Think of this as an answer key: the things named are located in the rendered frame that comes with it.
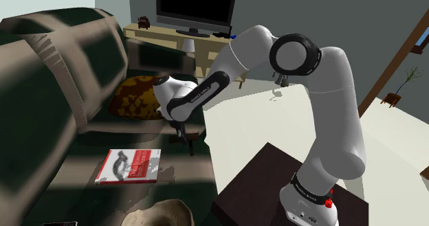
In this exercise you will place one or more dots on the potted plant in brown pot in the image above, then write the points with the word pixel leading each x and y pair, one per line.
pixel 391 98

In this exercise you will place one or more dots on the green and beige striped sofa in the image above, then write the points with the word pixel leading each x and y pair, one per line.
pixel 40 118

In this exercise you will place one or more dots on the black flat television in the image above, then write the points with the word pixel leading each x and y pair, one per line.
pixel 196 2

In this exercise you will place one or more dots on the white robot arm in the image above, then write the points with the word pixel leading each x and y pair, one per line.
pixel 331 118

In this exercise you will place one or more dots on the red and white book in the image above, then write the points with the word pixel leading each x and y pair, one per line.
pixel 140 166

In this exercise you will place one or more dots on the white lamp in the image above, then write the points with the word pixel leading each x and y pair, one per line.
pixel 188 46

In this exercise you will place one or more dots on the brown wooden beam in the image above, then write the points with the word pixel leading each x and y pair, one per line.
pixel 385 74

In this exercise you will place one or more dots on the beige wooden television stand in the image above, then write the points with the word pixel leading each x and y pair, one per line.
pixel 161 34

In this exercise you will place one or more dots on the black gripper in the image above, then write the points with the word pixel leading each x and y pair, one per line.
pixel 179 127

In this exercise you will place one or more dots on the dark brown robot stand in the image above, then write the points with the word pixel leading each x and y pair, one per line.
pixel 254 188

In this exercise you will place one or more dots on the beige round cushion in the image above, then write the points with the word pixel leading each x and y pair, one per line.
pixel 161 215

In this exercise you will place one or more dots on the brown yellow patterned cushion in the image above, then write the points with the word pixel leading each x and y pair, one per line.
pixel 134 99

